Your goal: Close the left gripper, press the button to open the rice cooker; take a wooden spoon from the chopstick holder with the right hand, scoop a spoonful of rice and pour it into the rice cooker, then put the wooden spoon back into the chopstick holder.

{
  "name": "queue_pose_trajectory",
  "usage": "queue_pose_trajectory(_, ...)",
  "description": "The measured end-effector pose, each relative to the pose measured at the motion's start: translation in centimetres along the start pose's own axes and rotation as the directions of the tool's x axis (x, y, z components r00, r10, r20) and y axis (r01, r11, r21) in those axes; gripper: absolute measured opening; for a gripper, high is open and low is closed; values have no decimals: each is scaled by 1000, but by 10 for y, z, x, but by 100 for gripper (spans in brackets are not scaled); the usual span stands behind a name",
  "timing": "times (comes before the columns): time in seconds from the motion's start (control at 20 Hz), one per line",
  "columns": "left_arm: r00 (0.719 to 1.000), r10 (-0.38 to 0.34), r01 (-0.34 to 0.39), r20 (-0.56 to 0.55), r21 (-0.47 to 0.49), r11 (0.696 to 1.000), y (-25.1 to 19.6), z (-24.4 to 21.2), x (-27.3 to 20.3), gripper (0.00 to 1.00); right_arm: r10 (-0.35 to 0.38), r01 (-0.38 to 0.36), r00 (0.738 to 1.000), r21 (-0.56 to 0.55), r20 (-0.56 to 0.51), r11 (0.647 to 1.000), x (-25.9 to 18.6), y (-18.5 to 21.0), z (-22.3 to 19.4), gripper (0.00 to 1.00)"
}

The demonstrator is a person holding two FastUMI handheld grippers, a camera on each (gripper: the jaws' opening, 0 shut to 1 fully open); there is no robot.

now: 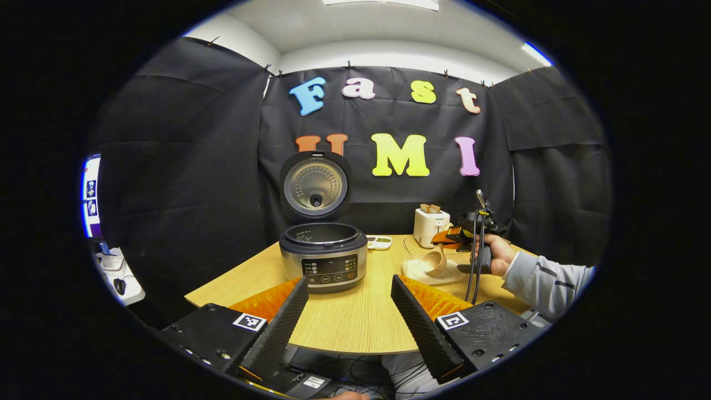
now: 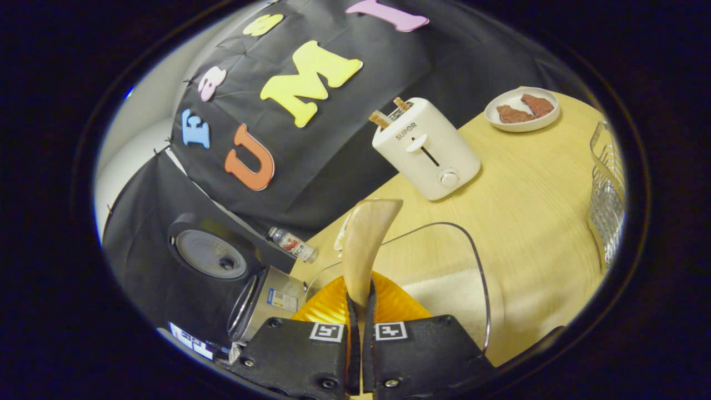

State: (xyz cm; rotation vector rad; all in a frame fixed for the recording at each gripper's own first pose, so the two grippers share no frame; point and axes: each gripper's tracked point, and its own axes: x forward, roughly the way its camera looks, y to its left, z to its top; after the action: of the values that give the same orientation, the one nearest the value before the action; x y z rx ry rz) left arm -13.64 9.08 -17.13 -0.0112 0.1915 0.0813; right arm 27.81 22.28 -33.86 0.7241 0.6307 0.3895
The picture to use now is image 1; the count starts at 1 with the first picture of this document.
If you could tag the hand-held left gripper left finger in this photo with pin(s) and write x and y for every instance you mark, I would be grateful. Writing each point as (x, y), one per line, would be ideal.
(280, 333)

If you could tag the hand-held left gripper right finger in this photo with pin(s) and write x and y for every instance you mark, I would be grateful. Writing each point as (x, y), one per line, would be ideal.
(425, 333)

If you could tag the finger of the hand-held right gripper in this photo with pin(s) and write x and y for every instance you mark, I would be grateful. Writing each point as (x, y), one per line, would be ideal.
(447, 237)

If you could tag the white rice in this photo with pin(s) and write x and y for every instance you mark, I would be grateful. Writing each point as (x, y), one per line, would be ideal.
(416, 269)

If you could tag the white rice tray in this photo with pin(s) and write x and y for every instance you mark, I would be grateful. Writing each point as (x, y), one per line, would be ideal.
(408, 279)

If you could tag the silver black rice cooker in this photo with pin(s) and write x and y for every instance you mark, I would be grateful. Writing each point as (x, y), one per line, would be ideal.
(325, 261)

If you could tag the white toaster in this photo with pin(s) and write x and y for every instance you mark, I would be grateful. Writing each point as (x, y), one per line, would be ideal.
(427, 228)

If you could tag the divided white seasoning plate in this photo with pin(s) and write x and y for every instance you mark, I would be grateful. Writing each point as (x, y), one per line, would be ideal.
(380, 242)

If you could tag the white side desk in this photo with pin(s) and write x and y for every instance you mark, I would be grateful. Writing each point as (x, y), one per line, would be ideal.
(130, 289)

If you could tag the black computer mouse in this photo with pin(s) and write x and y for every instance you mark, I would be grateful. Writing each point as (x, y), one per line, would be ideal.
(119, 286)

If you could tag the small ceiling light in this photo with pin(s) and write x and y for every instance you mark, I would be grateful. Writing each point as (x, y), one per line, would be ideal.
(537, 54)

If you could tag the computer monitor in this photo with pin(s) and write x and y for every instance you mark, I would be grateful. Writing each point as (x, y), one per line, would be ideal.
(91, 194)

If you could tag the long ceiling light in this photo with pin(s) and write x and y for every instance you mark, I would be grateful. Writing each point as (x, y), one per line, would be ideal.
(383, 4)

